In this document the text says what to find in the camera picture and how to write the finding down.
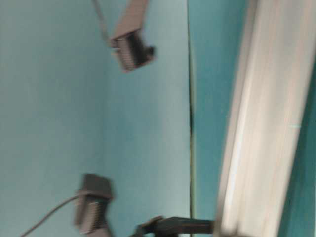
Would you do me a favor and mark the grey cable lower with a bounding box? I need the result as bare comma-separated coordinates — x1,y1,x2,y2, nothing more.
19,195,82,237

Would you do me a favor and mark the dark gripper finger at rail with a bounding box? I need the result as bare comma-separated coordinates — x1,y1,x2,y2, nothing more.
134,216,215,237

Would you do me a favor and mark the grey cable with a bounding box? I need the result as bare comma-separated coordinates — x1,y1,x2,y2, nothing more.
90,0,111,42
19,195,82,237

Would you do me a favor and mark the grey camera module lower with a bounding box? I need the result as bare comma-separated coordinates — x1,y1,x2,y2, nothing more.
74,173,113,237

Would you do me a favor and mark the grey cable upper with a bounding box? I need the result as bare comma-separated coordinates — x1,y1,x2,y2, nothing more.
90,0,111,42

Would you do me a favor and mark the long silver metal rail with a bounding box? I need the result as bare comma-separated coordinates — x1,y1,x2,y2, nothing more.
214,0,316,237

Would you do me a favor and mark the grey robot arm link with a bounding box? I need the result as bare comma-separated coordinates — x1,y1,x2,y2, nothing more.
112,0,149,40

